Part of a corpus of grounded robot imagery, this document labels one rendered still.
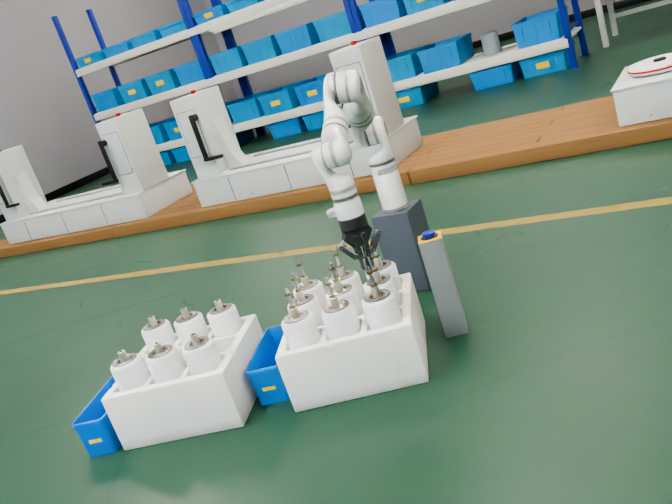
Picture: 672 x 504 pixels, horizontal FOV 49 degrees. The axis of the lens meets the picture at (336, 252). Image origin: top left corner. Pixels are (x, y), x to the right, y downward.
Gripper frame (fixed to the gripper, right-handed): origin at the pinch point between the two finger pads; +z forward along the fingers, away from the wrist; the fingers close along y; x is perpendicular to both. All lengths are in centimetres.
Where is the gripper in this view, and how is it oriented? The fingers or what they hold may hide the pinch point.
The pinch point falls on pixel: (366, 263)
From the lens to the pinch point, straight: 198.5
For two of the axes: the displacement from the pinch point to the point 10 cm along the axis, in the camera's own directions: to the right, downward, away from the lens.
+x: -3.2, -1.9, 9.3
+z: 3.0, 9.1, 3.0
